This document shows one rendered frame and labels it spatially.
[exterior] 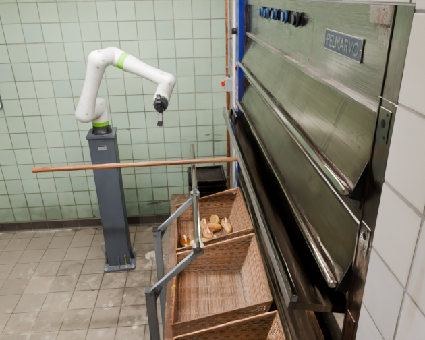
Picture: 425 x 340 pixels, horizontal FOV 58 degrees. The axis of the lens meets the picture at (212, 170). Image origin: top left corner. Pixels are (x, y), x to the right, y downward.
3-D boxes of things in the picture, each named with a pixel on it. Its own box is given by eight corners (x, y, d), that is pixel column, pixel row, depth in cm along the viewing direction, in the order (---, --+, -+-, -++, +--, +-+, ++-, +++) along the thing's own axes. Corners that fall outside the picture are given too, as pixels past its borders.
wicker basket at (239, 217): (240, 218, 292) (240, 185, 281) (253, 265, 241) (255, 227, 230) (175, 222, 289) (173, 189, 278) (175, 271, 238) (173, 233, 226)
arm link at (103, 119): (86, 127, 283) (81, 101, 275) (98, 121, 296) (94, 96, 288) (101, 128, 279) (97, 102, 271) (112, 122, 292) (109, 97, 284)
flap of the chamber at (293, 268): (222, 112, 260) (250, 117, 263) (287, 309, 98) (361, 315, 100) (222, 109, 259) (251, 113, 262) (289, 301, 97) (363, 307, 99)
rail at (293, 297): (222, 109, 259) (225, 109, 260) (289, 301, 97) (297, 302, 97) (223, 106, 259) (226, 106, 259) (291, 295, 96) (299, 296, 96)
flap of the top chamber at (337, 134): (243, 65, 248) (254, 34, 241) (358, 199, 86) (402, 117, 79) (237, 63, 248) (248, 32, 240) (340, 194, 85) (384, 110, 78)
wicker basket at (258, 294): (255, 269, 238) (256, 231, 226) (272, 345, 187) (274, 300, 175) (175, 273, 236) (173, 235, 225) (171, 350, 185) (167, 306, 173)
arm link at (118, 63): (97, 62, 261) (100, 44, 255) (108, 59, 272) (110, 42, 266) (120, 73, 258) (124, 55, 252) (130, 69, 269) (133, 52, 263)
